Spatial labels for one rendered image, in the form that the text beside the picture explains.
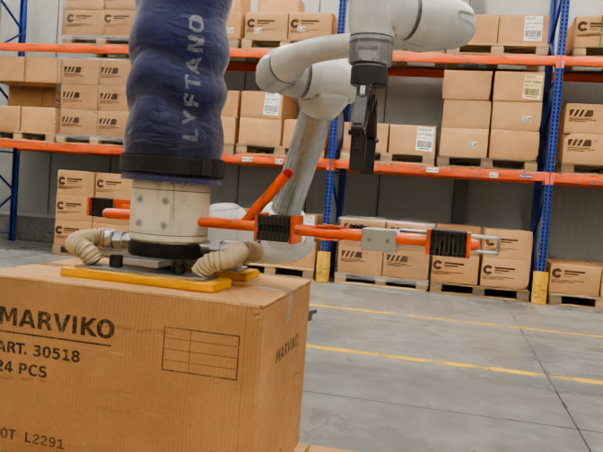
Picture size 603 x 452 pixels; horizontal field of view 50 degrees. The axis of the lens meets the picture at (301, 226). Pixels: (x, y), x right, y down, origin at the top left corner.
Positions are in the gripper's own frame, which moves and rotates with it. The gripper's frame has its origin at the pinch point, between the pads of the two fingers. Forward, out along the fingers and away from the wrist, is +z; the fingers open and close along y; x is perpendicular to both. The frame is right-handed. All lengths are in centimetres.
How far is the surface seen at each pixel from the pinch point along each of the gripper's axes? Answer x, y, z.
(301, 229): -10.7, 4.3, 13.6
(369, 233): 3.1, 4.4, 13.3
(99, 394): -44, 22, 48
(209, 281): -26.6, 13.0, 24.9
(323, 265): -149, -697, 99
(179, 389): -28, 22, 44
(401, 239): 9.6, 4.4, 13.8
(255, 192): -294, -838, 12
